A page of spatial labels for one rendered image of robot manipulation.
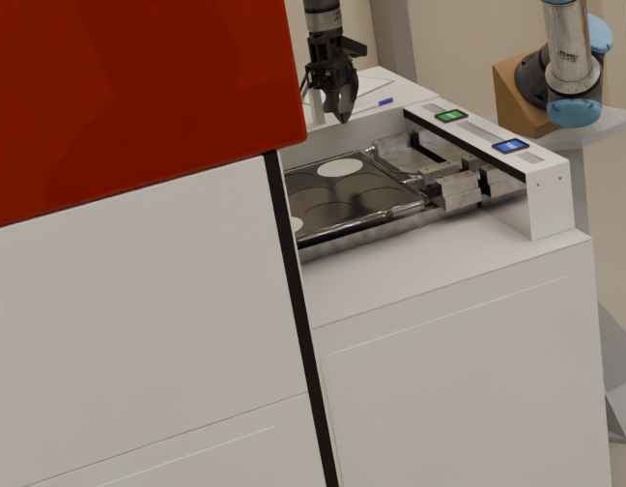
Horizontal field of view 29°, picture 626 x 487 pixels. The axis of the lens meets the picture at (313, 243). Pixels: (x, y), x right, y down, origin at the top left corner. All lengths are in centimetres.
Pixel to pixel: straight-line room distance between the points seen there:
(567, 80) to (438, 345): 70
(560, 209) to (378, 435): 55
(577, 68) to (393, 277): 65
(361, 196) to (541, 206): 37
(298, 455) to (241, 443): 11
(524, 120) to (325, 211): 67
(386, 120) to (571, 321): 68
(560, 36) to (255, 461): 109
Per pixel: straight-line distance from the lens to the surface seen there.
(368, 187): 248
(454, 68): 504
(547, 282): 231
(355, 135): 272
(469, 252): 232
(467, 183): 244
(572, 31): 252
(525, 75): 287
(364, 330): 217
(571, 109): 267
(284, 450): 197
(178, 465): 192
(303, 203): 246
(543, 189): 231
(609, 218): 445
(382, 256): 235
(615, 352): 335
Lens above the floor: 179
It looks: 23 degrees down
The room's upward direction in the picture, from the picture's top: 10 degrees counter-clockwise
